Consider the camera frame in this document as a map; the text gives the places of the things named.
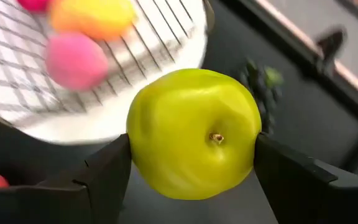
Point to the black frame clamp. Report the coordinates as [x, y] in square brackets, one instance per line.
[331, 43]

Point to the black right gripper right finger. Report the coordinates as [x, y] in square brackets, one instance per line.
[306, 193]

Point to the pink peach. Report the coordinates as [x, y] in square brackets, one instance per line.
[76, 62]

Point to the yellow orange mango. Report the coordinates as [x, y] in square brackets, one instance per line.
[95, 17]

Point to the red chili pepper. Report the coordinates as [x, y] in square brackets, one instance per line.
[33, 4]

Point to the white round plate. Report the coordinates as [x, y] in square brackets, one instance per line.
[104, 124]

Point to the black grape bunch green stem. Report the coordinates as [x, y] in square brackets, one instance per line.
[263, 93]

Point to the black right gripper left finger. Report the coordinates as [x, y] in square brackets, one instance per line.
[73, 202]

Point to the black metal table frame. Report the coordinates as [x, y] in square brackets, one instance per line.
[291, 46]

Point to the green apple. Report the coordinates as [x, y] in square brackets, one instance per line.
[182, 124]

